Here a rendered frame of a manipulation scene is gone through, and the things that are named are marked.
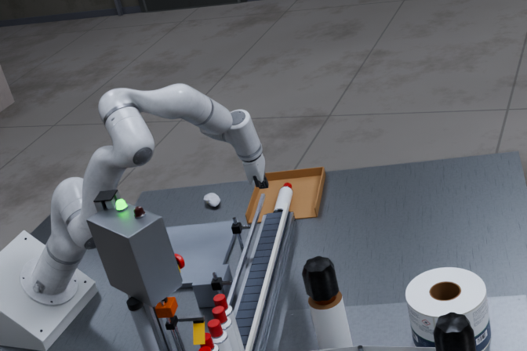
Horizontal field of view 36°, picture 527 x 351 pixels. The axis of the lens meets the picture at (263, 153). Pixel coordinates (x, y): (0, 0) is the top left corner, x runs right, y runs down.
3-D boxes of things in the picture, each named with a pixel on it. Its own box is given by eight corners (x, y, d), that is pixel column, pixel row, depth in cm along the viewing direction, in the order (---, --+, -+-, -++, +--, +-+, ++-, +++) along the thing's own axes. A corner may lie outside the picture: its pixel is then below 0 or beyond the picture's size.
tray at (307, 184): (317, 217, 284) (315, 208, 283) (247, 223, 291) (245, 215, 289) (325, 175, 310) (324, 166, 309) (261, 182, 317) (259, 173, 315)
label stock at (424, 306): (426, 305, 222) (419, 263, 215) (499, 316, 211) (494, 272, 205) (402, 354, 207) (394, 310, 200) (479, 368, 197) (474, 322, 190)
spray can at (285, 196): (285, 208, 284) (293, 179, 301) (271, 209, 285) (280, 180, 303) (288, 221, 286) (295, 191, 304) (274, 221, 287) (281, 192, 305)
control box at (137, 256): (152, 308, 179) (127, 238, 170) (109, 286, 190) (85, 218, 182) (186, 284, 184) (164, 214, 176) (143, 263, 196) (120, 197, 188)
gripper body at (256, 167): (240, 140, 260) (248, 162, 268) (236, 164, 253) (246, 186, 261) (262, 137, 258) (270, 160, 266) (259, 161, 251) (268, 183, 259)
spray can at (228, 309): (242, 363, 217) (224, 303, 208) (225, 363, 219) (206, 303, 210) (248, 349, 221) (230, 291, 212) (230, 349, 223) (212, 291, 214)
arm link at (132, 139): (88, 210, 250) (108, 252, 243) (52, 215, 243) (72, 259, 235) (144, 99, 220) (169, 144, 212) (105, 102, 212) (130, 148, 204)
